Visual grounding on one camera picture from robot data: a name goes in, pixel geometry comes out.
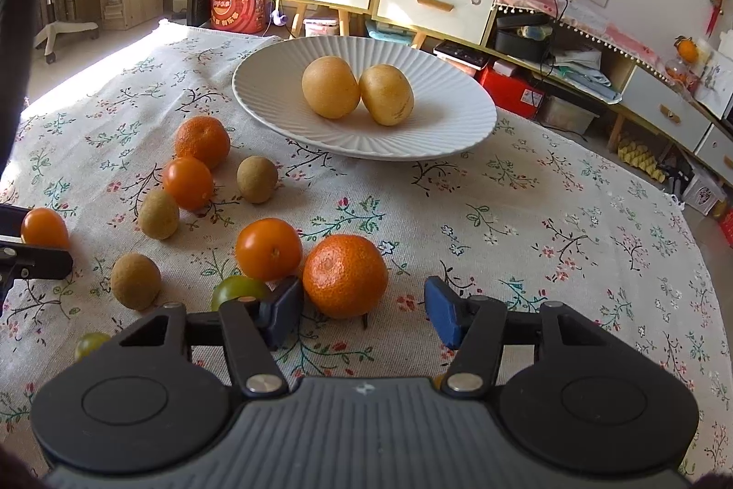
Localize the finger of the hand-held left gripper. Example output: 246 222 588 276
0 204 32 238
0 244 74 295

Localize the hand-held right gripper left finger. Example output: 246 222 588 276
117 276 304 398

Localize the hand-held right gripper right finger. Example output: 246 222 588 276
424 276 616 398

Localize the orange tomato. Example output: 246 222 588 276
235 218 304 282
21 208 70 250
162 156 215 212

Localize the green tomato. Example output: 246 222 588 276
74 332 112 361
210 276 273 312

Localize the large rough mandarin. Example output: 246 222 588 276
302 233 389 319

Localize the white ribbed plate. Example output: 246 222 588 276
231 36 498 162

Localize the brown kiwi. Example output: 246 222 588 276
137 187 181 241
110 253 162 310
237 155 279 204

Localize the small rough mandarin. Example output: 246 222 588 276
174 115 231 170

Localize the yellow pear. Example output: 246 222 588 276
301 56 361 119
359 64 415 126

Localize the red box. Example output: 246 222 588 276
478 65 545 117

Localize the yellow foam sheet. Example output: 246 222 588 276
617 137 668 181

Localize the clear box black lid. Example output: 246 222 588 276
432 40 493 77

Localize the white and blue paper pile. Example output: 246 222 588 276
552 45 622 100

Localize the white patterned box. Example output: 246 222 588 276
681 174 722 215

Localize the clear box blue lid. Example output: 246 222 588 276
365 19 413 46

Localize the small clear storage box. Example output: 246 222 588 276
303 16 341 37

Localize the long low wooden cabinet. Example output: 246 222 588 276
487 2 733 169

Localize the orange hanging decoration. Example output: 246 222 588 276
673 35 700 66

